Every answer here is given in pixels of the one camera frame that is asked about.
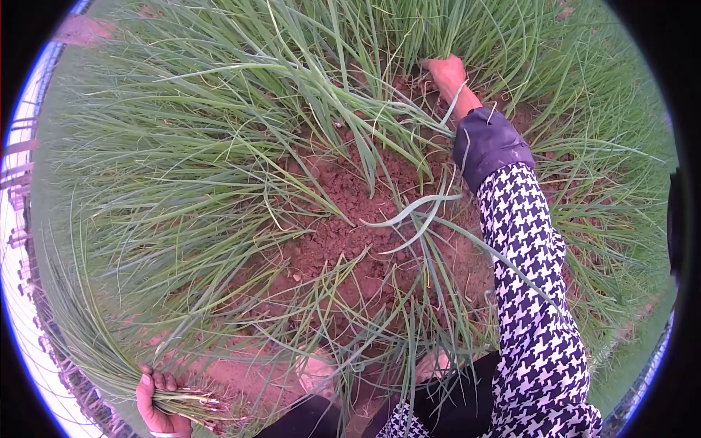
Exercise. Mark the person's left hand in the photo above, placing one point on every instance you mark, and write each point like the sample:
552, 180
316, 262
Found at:
155, 414

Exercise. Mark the person's right hand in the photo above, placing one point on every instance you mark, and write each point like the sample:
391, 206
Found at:
448, 75

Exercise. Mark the person's right fingers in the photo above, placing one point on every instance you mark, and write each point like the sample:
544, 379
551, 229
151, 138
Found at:
428, 63

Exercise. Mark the person's left fingers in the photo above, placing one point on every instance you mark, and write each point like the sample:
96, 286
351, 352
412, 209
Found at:
159, 379

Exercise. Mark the bunch of pulled green chives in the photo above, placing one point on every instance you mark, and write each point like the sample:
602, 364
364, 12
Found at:
104, 350

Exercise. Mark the row of wooden posts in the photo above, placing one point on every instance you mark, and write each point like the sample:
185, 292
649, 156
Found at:
24, 219

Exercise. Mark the field of growing chive plants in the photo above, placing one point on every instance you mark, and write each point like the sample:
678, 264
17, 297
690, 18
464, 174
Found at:
208, 137

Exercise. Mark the person's legs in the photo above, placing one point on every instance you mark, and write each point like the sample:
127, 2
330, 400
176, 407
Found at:
438, 405

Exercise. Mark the person's body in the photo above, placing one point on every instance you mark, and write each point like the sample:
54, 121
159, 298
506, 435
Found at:
539, 378

